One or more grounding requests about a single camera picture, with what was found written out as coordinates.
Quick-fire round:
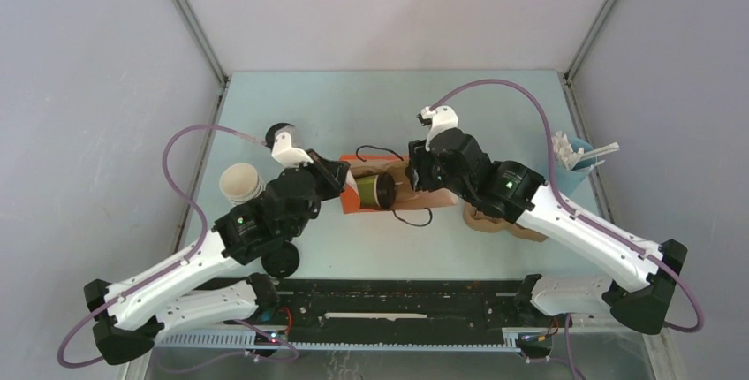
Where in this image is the stack of paper cups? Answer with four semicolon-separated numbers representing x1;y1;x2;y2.
218;163;265;206

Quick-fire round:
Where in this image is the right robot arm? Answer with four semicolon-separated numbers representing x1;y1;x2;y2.
406;128;687;335

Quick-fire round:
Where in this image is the black coffee cup lid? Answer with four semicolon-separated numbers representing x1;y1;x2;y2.
264;122;301;149

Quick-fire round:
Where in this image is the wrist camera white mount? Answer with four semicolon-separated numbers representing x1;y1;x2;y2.
417;105;458;150
271;133;313;168

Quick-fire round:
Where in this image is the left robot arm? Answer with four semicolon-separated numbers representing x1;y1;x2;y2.
84;149;351;365

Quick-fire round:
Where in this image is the stack of black lids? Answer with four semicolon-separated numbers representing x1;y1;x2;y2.
261;242;300;279

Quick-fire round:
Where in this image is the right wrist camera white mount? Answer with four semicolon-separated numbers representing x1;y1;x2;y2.
417;105;458;150

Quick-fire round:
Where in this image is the orange paper bag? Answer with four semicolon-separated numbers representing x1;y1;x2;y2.
339;145;458;228

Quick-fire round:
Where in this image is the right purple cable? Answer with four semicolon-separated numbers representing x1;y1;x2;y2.
429;79;706;380

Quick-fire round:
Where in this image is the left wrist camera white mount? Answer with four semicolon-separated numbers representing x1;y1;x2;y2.
271;133;313;168

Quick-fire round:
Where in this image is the brown pulp cup carrier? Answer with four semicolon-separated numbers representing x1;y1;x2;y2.
463;202;548;243

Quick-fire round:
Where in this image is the purple cable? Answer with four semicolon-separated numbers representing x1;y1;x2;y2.
57;124;299;369
429;79;706;380

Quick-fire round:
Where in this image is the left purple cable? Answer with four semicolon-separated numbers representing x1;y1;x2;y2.
57;124;299;369

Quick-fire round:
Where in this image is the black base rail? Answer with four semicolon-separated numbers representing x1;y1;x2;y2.
247;279;565;347

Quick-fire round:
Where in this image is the blue cup of stirrers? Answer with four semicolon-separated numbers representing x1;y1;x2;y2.
551;131;620;196

